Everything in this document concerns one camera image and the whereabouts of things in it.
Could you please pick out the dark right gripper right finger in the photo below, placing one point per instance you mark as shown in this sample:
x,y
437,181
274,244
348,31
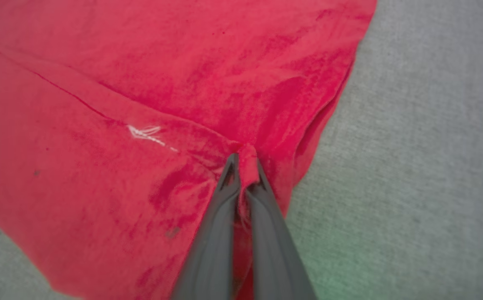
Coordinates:
x,y
274,250

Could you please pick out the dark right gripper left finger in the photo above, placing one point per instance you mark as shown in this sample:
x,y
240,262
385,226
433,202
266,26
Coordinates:
x,y
212,246

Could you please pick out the red and white garment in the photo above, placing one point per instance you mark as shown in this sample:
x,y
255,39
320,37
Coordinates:
x,y
141,104

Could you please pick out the grey fabric sofa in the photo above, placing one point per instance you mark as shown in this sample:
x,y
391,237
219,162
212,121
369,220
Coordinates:
x,y
412,166

